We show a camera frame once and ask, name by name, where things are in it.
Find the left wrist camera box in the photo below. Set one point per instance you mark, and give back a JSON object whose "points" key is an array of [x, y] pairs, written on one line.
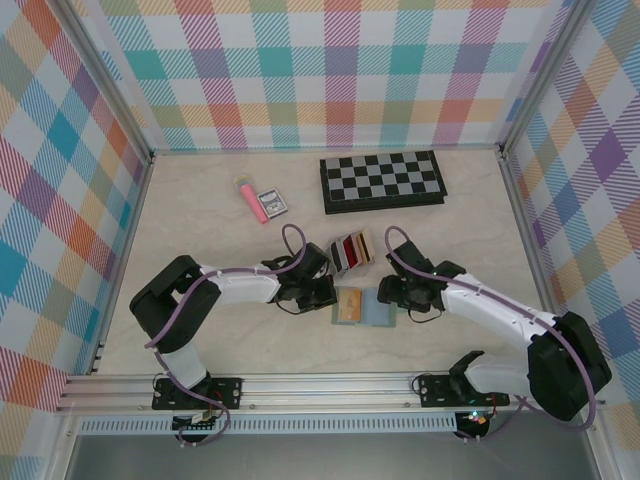
{"points": [[317, 257]]}

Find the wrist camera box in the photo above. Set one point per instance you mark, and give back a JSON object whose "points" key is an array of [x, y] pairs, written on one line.
{"points": [[407, 255], [317, 257]]}

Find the aluminium frame post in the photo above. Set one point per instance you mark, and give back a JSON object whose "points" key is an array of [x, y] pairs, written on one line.
{"points": [[115, 85], [539, 75]]}

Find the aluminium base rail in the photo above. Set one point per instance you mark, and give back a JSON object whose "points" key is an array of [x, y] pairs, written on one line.
{"points": [[325, 390]]}

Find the clear acrylic card stand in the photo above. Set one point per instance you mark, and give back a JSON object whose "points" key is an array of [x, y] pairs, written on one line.
{"points": [[342, 272]]}

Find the black VIP card stack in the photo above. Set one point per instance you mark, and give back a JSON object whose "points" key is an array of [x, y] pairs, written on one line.
{"points": [[337, 260]]}

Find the orange plastic card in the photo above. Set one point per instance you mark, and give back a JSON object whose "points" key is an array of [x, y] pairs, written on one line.
{"points": [[350, 305]]}

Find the blue playing card box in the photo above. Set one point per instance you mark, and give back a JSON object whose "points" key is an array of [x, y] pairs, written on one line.
{"points": [[272, 202]]}

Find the black grey folding chessboard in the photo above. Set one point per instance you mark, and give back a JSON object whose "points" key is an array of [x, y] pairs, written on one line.
{"points": [[382, 180]]}

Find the pink toy microphone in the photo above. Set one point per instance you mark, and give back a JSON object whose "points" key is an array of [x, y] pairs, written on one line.
{"points": [[247, 197]]}

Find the grey clear box lid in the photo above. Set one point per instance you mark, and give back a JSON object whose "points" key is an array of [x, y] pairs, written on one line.
{"points": [[380, 310]]}

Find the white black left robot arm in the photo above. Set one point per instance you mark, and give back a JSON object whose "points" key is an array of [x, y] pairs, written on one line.
{"points": [[240, 292]]}

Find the red card stack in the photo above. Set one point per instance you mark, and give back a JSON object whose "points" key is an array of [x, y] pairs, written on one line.
{"points": [[351, 252]]}

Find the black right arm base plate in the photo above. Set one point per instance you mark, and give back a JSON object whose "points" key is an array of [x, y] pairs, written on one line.
{"points": [[435, 390]]}

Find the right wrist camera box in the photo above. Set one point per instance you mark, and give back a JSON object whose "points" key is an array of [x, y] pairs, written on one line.
{"points": [[407, 255]]}

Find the small circuit board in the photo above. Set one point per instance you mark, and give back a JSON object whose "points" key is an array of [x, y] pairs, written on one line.
{"points": [[475, 419], [197, 424]]}

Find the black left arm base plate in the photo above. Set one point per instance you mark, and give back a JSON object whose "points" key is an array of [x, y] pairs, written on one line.
{"points": [[225, 392]]}

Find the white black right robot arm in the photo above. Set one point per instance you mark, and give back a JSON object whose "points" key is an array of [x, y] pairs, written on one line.
{"points": [[490, 315]]}

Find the aluminium frame rail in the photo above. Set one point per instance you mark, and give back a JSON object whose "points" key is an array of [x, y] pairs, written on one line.
{"points": [[132, 225], [518, 200]]}

